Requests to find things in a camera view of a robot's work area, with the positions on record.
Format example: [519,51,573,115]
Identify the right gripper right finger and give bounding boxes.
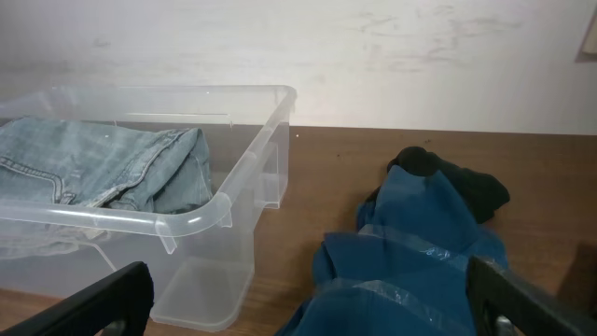
[466,256,596,336]

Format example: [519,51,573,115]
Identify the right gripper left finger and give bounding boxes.
[1,261,154,336]

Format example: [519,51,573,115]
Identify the blue taped shirt bundle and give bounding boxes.
[278,166,508,335]

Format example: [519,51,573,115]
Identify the light blue jeans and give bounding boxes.
[1,118,213,215]

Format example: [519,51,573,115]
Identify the black cloth under blue bundle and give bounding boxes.
[386,147,510,224]

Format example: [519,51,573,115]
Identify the clear plastic storage bin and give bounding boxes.
[1,86,297,331]

